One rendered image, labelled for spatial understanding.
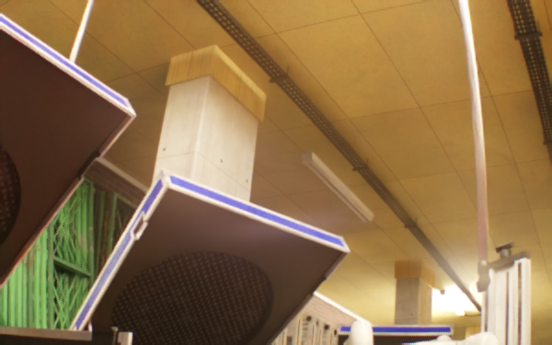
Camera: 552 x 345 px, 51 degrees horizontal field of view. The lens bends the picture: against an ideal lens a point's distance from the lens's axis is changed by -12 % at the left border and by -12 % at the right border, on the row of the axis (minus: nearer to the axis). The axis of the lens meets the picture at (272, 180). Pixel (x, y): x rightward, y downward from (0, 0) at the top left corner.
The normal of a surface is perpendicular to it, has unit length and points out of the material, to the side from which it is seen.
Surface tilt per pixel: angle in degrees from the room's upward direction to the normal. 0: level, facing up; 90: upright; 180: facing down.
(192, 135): 90
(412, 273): 90
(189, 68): 90
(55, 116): 138
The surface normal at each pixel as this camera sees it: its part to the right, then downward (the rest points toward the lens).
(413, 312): -0.48, -0.40
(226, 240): 0.32, 0.55
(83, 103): 0.49, 0.58
